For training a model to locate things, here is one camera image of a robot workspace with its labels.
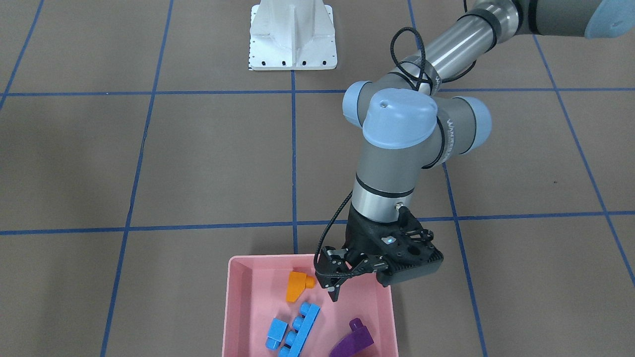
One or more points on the orange sloped block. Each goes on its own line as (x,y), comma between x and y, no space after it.
(297,283)

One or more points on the small blue block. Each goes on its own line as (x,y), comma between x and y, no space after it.
(276,333)

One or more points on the pink plastic box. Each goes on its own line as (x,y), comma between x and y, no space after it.
(256,294)

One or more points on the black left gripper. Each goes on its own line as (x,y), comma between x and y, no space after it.
(360,240)

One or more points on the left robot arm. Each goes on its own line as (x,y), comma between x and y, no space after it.
(407,128)

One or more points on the long blue block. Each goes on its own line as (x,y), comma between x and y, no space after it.
(302,325)

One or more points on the purple curved block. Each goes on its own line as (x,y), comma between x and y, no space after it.
(358,340)

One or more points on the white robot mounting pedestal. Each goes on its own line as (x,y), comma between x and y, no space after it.
(292,35)

